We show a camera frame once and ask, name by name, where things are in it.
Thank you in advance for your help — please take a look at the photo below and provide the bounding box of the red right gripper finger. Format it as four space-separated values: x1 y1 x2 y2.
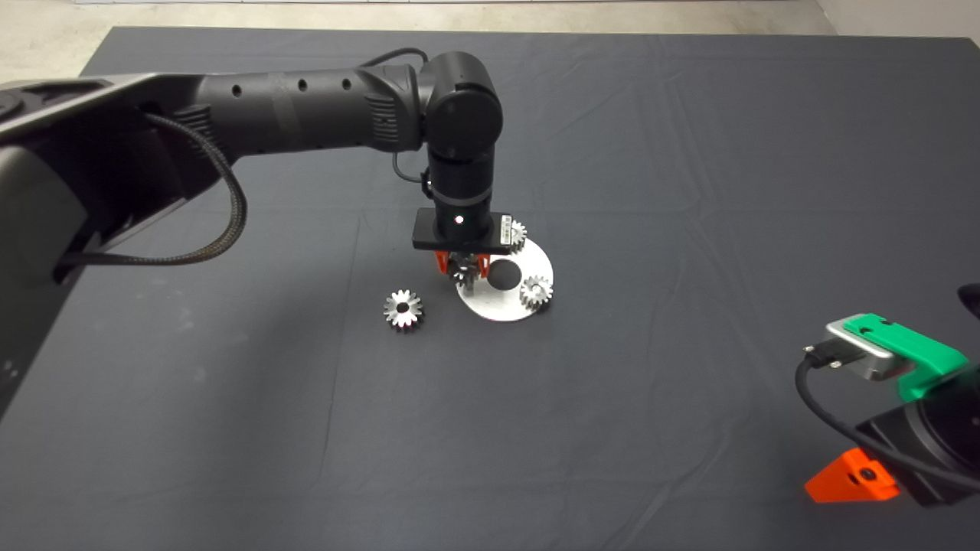
804 449 903 504

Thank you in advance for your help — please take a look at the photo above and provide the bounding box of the large steel gear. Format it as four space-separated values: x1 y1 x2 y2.
383 289 425 333

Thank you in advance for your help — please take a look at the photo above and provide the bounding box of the black braided hose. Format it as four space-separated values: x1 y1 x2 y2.
57 113 248 269

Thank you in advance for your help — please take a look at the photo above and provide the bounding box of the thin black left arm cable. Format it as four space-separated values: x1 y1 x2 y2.
360 47 430 204

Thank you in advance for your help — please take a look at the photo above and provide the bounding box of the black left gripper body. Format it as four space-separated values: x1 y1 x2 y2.
412 210 515 255

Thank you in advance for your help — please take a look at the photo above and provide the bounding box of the round metal plate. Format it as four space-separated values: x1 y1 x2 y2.
456 239 554 322

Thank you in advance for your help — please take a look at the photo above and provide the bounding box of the green right camera mount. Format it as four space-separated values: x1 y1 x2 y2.
842 314 969 403

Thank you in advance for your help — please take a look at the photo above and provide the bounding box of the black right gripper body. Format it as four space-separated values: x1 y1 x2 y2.
854 398 980 507

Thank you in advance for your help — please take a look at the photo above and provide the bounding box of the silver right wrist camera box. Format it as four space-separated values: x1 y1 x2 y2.
825 320 916 381

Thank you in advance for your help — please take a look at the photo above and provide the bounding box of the dark grey table cloth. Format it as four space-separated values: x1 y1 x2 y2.
0 27 980 551

